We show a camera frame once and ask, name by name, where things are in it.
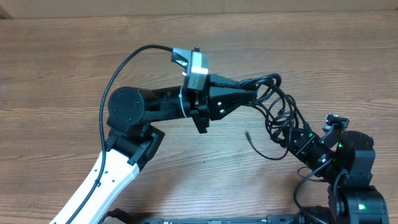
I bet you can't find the black cable bundle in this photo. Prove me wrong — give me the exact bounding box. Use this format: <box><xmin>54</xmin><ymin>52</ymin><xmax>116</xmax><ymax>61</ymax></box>
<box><xmin>236</xmin><ymin>73</ymin><xmax>313</xmax><ymax>161</ymax></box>

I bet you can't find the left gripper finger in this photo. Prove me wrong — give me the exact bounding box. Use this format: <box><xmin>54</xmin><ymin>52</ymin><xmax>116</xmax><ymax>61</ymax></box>
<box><xmin>208</xmin><ymin>73</ymin><xmax>239</xmax><ymax>88</ymax></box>
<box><xmin>208</xmin><ymin>86</ymin><xmax>257</xmax><ymax>121</ymax></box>

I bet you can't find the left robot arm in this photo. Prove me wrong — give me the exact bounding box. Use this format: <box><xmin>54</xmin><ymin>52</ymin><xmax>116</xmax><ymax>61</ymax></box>
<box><xmin>52</xmin><ymin>74</ymin><xmax>257</xmax><ymax>223</ymax></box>

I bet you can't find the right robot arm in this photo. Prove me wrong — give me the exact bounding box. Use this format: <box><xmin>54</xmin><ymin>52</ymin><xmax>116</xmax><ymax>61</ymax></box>
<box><xmin>282</xmin><ymin>122</ymin><xmax>389</xmax><ymax>224</ymax></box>

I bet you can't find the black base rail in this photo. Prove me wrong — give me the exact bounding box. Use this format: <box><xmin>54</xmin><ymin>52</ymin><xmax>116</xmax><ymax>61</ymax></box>
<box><xmin>98</xmin><ymin>208</ymin><xmax>308</xmax><ymax>224</ymax></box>

